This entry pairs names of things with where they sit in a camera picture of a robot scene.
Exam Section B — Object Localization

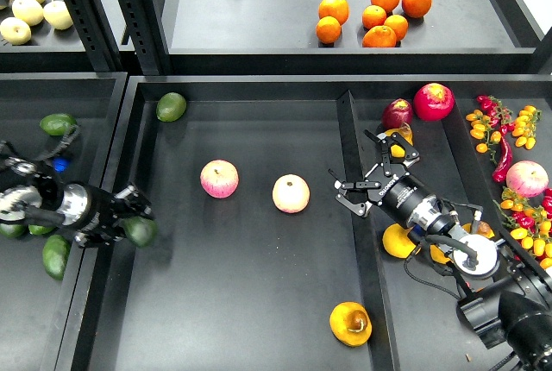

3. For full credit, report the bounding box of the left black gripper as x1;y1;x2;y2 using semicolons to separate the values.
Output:
58;183;154;248

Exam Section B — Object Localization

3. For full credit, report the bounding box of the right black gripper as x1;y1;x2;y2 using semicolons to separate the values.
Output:
328;129;455;233

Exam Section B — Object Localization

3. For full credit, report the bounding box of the dark green avocado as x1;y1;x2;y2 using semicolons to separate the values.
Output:
121;217;158;248

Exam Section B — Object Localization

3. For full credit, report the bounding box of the yellow pear with stem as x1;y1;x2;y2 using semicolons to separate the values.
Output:
329;301;373;347

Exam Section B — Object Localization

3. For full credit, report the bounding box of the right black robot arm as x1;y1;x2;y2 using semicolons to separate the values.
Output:
335;129;551;370

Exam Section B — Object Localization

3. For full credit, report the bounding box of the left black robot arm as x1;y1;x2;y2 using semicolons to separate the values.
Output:
1;124;158;248

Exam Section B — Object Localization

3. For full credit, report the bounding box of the yellow pear near red apple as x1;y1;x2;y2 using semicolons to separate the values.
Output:
385;123;413;158

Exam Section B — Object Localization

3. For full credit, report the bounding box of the yellow pear left of wrist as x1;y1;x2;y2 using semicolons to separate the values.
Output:
382;223;417;259

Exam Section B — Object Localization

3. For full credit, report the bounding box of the yellow pear of wrist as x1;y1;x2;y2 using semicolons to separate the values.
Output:
382;223;417;259
462;221;495;239

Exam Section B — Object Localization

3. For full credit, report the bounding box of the bright green avocado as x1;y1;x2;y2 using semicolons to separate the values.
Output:
28;224;56;236

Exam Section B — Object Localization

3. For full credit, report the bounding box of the dark avocado left edge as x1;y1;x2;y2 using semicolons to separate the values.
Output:
0;223;28;239

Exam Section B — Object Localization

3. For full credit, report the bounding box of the yellow pear under wrist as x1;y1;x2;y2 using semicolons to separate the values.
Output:
430;244;450;265

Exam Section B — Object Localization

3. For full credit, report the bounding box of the green avocado upper left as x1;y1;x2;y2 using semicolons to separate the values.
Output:
40;113;77;136

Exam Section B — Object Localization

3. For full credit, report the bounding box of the yellow pear right of wrist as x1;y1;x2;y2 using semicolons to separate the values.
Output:
462;221;495;239

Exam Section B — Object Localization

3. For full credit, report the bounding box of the green avocado in tray corner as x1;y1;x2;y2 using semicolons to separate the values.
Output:
156;92;187;123

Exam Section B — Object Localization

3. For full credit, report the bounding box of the pale yellow pear front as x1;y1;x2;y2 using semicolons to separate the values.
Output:
0;17;32;46

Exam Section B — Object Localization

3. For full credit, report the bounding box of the pale yellow pear right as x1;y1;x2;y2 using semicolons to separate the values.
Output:
43;0;73;30

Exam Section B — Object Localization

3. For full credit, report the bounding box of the pale yellow pear middle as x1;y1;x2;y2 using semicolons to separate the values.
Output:
11;0;44;27

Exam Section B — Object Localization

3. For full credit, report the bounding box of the dark red apple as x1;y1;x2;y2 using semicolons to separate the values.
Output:
381;98;413;129

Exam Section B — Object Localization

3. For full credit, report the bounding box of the pale pink apple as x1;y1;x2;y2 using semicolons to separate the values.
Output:
272;174;310;214

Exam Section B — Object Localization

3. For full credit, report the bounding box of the bright red apple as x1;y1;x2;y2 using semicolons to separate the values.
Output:
413;83;455;122

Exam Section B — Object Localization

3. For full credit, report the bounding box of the pink red apple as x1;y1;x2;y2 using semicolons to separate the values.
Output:
200;160;239;198

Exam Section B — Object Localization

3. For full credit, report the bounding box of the orange cherry tomato bunch left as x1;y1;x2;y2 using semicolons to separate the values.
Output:
465;109;502;154

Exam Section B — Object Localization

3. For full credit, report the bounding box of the red chili pepper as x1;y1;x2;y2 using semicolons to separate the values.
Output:
492;136;513;183

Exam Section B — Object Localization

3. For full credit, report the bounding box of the red cherry tomato bunch top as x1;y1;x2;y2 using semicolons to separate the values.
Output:
476;95;515;135

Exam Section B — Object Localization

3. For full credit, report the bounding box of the orange fruit front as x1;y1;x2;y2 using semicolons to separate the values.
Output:
362;25;397;47

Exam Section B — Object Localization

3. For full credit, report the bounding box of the pink apple right side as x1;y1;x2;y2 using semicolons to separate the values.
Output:
505;160;549;198

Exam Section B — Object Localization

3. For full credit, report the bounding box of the orange fruit middle right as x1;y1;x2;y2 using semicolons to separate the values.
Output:
384;15;409;42

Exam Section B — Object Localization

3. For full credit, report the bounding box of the orange fruit lower left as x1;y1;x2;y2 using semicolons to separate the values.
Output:
316;16;342;45

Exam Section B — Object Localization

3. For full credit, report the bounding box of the orange fruit centre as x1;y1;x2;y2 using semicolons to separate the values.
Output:
361;5;387;30

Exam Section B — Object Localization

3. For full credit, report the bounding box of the yellow cherry tomato bunch right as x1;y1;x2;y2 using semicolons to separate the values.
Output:
512;104;542;150

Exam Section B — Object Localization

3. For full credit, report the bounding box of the mixed cherry tomato bunch lower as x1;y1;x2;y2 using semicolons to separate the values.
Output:
495;187;551;274

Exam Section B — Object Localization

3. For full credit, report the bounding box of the orange fruit far left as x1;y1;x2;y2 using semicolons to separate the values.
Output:
318;0;350;25

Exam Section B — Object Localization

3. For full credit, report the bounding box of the orange fruit top right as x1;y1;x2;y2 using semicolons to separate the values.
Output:
401;0;432;18

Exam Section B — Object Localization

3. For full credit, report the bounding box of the black metal divider bar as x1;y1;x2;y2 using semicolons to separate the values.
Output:
336;90;400;370

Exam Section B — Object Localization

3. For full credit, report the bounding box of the black shelf upright post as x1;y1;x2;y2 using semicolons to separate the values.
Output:
118;0;173;76

